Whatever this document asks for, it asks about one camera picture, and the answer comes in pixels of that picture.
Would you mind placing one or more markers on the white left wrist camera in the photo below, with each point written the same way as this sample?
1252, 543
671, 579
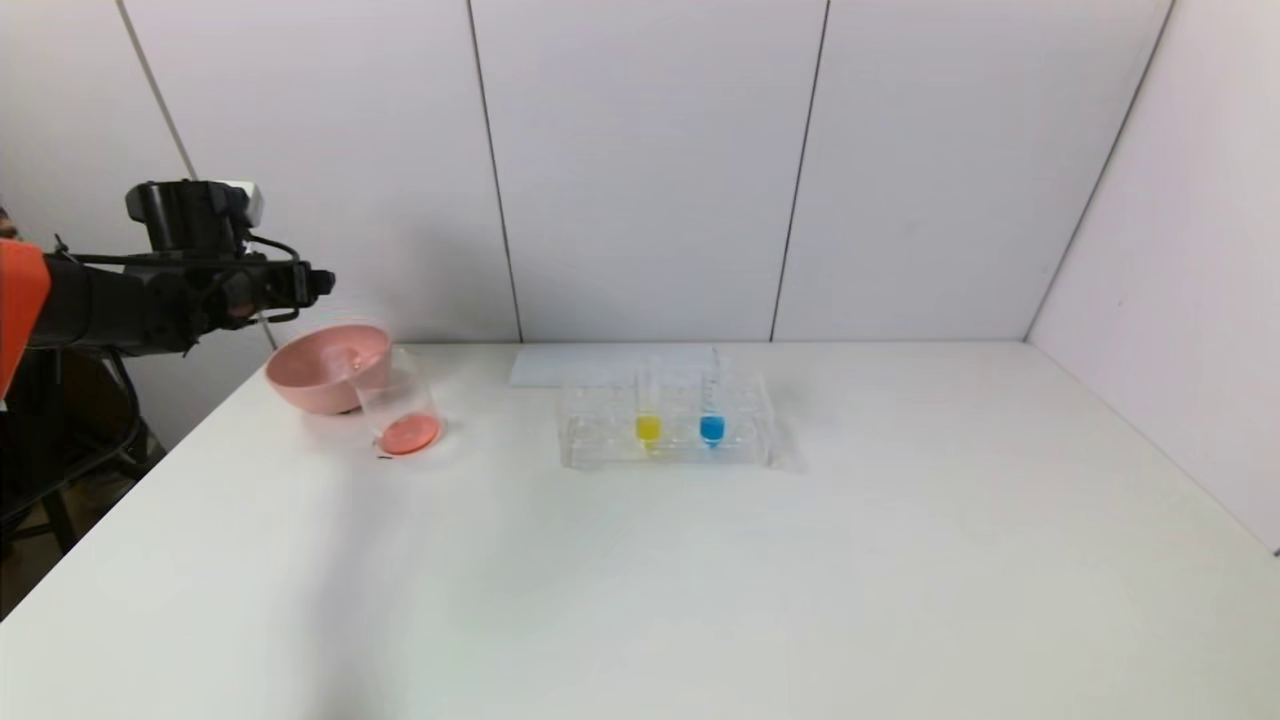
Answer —
250, 203

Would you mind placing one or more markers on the black stool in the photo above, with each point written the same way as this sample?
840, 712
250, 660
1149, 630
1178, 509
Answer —
50, 510

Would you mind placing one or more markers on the clear glass beaker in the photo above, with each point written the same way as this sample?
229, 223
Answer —
408, 435

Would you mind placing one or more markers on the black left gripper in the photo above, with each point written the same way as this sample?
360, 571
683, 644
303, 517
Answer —
297, 284

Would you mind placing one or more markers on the clear acrylic test tube rack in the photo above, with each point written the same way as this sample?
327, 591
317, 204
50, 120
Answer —
680, 455

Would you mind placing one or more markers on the test tube with red pigment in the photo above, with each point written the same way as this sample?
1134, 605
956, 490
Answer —
355, 358

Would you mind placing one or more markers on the test tube with blue pigment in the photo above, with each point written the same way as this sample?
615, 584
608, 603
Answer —
711, 430

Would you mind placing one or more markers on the test tube with yellow pigment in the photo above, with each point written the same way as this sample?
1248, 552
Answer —
648, 431

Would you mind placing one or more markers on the pink bowl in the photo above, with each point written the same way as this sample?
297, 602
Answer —
310, 385

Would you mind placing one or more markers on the white paper sheet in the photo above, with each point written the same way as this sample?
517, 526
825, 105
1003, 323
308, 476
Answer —
540, 368

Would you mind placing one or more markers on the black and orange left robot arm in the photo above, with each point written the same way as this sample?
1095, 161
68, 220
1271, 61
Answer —
110, 305

